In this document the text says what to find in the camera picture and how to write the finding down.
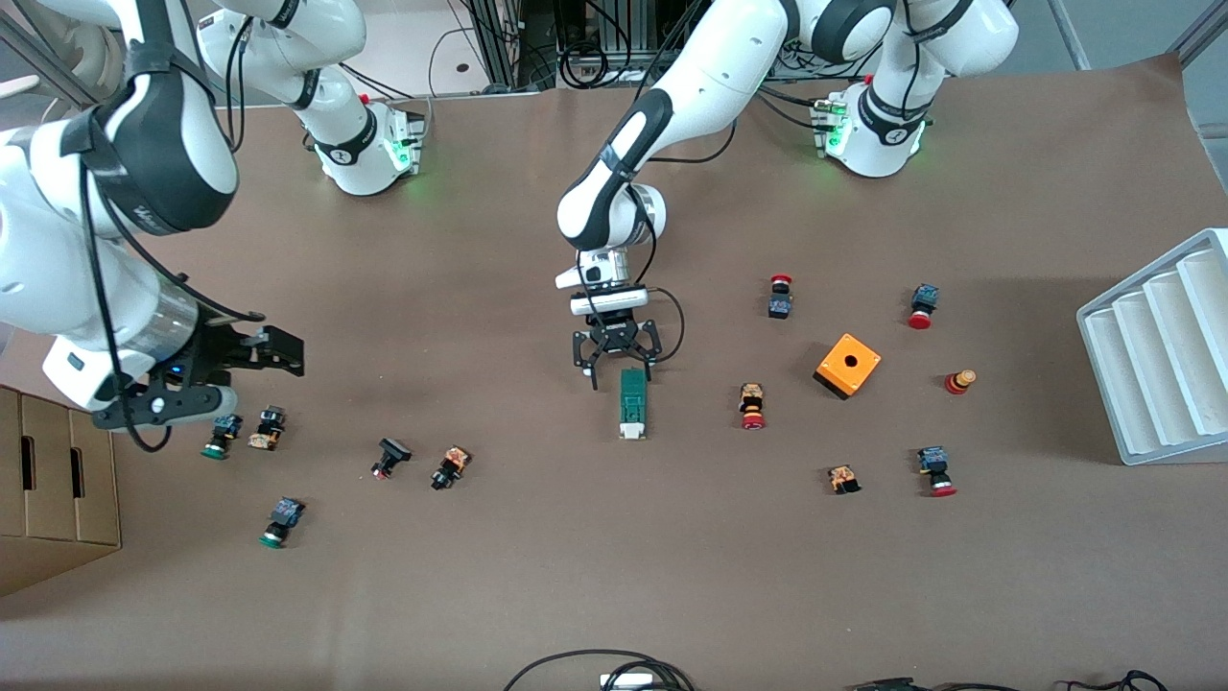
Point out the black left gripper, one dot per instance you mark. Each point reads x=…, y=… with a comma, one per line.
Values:
x=614, y=333

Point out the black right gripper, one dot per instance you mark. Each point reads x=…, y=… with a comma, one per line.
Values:
x=228, y=347

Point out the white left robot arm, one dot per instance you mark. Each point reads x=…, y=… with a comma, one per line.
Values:
x=710, y=67

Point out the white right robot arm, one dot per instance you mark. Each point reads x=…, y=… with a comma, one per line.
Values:
x=144, y=144

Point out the black push button orange block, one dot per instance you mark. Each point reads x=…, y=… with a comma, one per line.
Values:
x=269, y=425

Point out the green push button blue block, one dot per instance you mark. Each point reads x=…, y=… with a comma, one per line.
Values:
x=225, y=437
x=287, y=512

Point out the red mushroom button orange block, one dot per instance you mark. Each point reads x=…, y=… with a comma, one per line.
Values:
x=752, y=403

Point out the black square push button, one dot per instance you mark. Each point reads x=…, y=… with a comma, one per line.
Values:
x=392, y=449

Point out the red mushroom button blue block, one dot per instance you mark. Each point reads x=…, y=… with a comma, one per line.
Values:
x=924, y=299
x=932, y=461
x=780, y=305

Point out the brown cardboard box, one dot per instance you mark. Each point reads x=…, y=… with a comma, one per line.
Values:
x=58, y=480

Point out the orange black contact block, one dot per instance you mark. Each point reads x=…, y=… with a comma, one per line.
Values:
x=843, y=478

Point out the aluminium equipment rack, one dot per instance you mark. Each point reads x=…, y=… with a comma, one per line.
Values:
x=537, y=38

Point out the small white device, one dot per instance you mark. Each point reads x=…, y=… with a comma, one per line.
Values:
x=624, y=682

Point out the red yellow button head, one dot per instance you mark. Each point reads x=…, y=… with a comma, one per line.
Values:
x=958, y=382

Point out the white stepped tray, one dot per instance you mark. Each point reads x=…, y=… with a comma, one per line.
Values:
x=1151, y=365

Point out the black selector switch orange block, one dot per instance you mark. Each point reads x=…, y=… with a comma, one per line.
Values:
x=453, y=464

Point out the orange button enclosure box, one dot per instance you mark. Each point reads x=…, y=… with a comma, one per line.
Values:
x=849, y=365

